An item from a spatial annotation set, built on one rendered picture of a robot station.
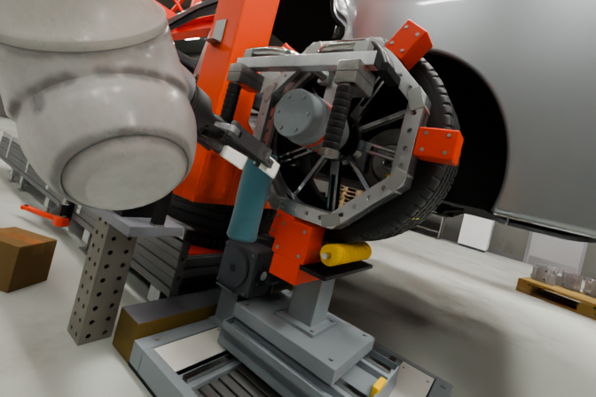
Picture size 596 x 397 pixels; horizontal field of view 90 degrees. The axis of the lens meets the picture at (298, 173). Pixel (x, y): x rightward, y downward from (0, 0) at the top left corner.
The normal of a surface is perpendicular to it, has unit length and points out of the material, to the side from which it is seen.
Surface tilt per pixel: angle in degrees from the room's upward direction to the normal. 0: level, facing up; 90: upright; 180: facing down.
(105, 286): 90
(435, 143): 90
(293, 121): 90
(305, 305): 90
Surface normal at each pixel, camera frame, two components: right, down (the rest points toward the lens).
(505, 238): -0.55, -0.15
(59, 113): -0.02, -0.07
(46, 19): 0.21, 0.01
